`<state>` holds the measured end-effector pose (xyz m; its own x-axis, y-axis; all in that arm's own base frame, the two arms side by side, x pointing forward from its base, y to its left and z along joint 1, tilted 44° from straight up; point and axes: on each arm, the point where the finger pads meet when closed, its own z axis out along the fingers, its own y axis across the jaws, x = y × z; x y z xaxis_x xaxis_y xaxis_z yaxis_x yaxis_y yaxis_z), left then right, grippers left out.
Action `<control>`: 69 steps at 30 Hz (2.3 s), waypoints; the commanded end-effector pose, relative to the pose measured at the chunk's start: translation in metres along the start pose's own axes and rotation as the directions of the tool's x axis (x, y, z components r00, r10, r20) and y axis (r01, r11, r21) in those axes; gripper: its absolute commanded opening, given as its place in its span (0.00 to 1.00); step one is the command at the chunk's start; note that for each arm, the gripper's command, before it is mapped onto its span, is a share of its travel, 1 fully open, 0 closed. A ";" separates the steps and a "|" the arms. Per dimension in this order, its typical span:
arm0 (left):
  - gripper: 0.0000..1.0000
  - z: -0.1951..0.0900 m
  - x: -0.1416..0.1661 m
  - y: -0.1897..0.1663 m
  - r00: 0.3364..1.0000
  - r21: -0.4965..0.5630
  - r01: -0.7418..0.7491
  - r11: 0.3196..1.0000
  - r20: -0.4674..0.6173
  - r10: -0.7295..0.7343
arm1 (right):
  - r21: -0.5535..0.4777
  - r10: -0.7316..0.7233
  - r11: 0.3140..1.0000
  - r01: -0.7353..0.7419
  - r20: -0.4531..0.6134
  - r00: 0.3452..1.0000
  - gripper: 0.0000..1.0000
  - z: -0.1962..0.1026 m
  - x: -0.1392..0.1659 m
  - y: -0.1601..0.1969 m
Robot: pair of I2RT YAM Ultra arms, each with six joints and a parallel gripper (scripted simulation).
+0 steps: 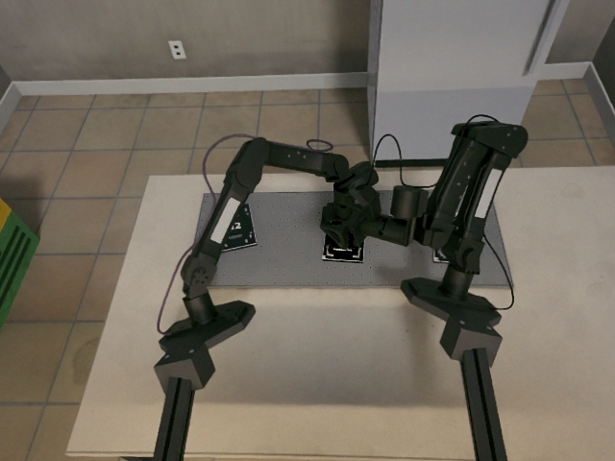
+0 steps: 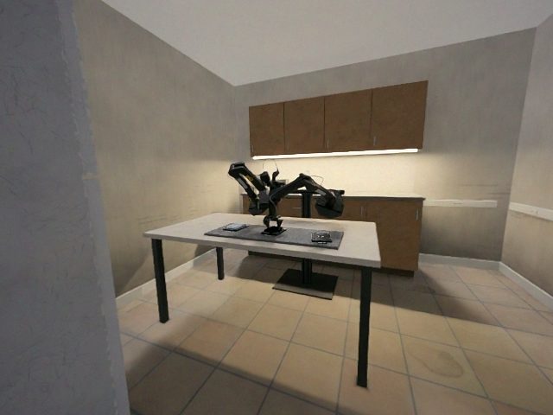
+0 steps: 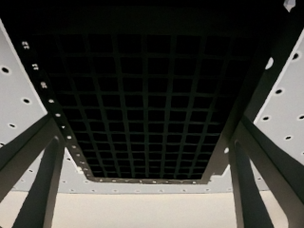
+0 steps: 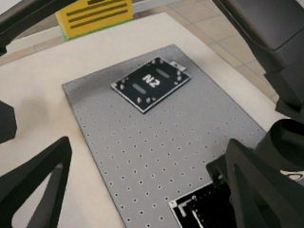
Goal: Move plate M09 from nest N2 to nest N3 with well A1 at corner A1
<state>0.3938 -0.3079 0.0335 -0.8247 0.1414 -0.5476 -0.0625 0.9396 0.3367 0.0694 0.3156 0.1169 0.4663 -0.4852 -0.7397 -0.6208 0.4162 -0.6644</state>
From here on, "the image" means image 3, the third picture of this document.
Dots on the grey flat base plate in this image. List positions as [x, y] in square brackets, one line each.
[282, 120]

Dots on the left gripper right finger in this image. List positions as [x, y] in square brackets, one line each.
[282, 173]

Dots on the black well plate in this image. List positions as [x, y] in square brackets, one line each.
[157, 129]

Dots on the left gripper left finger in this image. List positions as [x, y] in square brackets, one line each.
[18, 155]

